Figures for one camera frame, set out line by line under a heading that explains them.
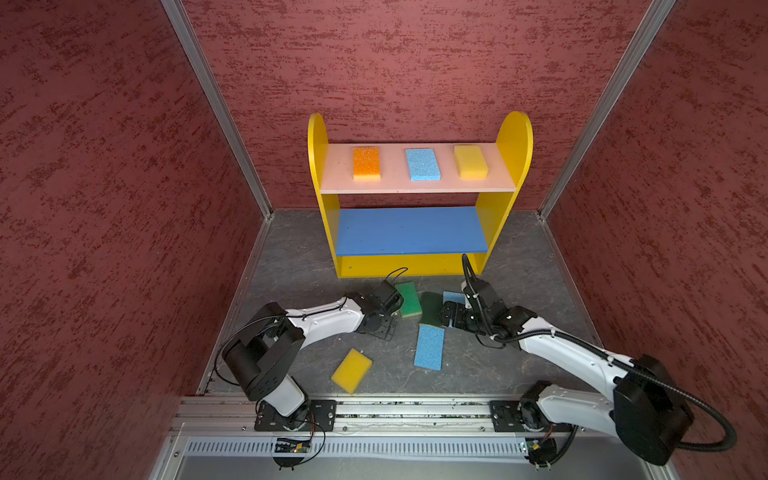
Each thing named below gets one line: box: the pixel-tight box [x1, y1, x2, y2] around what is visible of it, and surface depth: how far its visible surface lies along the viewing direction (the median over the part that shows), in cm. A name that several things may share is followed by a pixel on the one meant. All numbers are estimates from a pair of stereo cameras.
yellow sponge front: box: [331, 348, 373, 395], surface depth 82 cm
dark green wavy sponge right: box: [420, 291, 443, 327], surface depth 97 cm
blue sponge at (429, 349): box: [414, 324, 445, 371], surface depth 87 cm
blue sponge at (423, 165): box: [405, 148, 441, 181], surface depth 76 cm
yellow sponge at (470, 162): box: [454, 145, 489, 180], surface depth 76 cm
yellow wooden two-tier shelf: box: [308, 112, 534, 278], surface depth 77 cm
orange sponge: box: [352, 147, 381, 181], surface depth 75 cm
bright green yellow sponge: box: [395, 281, 422, 318], surface depth 97 cm
